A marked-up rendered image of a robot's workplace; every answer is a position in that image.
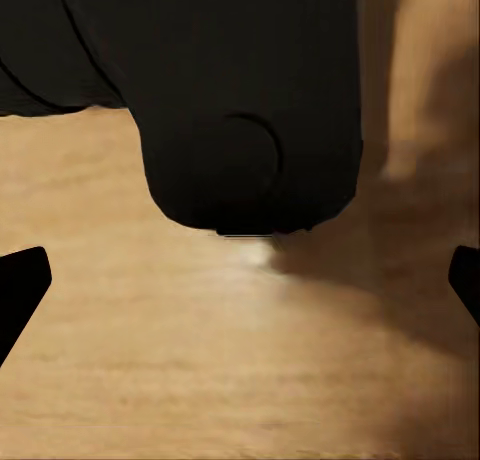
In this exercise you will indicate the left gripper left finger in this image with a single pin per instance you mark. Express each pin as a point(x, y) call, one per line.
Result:
point(25, 277)

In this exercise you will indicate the digital camera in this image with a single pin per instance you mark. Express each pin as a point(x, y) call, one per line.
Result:
point(249, 111)

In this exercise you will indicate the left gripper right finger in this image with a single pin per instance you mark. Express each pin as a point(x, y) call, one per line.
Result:
point(464, 277)

